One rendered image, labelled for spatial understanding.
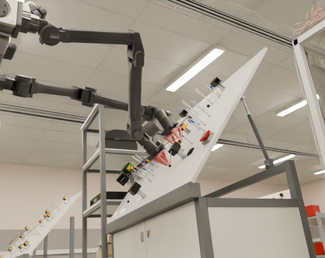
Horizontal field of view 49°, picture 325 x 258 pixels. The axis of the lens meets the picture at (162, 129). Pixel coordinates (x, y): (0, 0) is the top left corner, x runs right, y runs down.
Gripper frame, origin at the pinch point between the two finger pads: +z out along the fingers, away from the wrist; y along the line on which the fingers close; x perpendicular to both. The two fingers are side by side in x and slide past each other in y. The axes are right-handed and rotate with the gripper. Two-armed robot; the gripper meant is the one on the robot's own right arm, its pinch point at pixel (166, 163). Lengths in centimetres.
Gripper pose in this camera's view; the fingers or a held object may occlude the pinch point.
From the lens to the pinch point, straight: 183.0
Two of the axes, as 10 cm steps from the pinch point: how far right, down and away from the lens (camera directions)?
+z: 7.1, 7.1, 0.0
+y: -5.0, 5.0, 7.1
